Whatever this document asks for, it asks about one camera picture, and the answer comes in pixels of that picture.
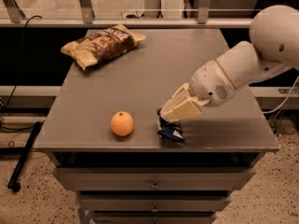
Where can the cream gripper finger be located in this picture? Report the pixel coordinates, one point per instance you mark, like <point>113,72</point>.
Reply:
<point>183,92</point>
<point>185,109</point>

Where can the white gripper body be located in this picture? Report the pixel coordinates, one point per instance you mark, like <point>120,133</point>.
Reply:
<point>210,82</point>

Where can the dark blue rxbar wrapper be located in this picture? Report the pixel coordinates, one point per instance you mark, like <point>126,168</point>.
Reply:
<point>170,130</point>

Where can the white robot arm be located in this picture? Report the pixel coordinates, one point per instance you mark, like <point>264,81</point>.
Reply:
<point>272,49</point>

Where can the orange fruit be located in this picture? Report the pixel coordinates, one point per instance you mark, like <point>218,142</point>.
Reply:
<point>122,123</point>

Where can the top grey drawer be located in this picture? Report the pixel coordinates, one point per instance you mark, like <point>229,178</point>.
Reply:
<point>153,179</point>

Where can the grey drawer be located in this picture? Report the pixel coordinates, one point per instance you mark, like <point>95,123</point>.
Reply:
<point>150,218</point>
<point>153,179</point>
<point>154,202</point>

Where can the grey drawer cabinet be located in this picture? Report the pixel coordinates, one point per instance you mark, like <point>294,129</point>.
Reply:
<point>77,134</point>

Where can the brown yellow chip bag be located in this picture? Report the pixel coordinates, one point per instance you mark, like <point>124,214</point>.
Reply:
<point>102,46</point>

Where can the middle grey drawer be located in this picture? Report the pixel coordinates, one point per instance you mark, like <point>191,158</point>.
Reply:
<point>154,202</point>

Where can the bottom grey drawer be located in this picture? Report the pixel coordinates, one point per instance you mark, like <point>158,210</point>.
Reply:
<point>150,218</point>

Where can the black rod on floor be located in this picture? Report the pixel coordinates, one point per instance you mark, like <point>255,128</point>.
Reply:
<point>13,183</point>

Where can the metal railing frame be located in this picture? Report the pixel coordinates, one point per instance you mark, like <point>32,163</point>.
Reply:
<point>95,14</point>

